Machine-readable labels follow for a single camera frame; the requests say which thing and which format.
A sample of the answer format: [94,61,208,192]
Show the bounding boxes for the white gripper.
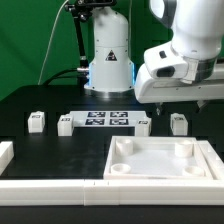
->
[135,63,224,116]

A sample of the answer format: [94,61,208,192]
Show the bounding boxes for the white square table top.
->
[103,136,213,180]

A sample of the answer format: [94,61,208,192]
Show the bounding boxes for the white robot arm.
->
[85,0,224,104]

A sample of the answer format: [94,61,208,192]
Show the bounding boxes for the white base tag plate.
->
[70,111,147,127]

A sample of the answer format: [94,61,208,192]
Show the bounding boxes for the white U-shaped obstacle fence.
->
[0,141,224,206]

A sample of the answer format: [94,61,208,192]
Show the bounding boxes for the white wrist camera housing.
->
[144,42,199,84]

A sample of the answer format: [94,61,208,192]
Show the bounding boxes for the black cable bundle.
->
[42,68,91,86]

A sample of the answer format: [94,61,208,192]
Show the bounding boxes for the black camera stand pole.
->
[65,0,117,86]

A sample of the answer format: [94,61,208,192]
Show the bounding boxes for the white cable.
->
[37,0,70,86]

